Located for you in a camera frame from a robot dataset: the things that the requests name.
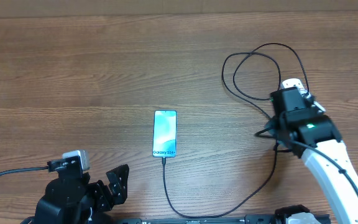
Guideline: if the Samsung Galaxy smartphone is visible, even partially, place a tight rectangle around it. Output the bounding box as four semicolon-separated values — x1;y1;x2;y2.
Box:
152;110;177;157

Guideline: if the black USB charging cable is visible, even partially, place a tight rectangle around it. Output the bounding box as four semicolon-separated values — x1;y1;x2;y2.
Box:
162;42;311;219

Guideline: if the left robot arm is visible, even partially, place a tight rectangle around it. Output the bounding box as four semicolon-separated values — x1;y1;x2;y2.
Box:
21;154;129;224

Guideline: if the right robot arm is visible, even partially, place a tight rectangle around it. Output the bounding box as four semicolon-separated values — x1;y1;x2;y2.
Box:
270;87;358;223

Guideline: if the white charger adapter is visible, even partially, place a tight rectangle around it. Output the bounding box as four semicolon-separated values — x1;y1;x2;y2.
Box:
280;78;306;91

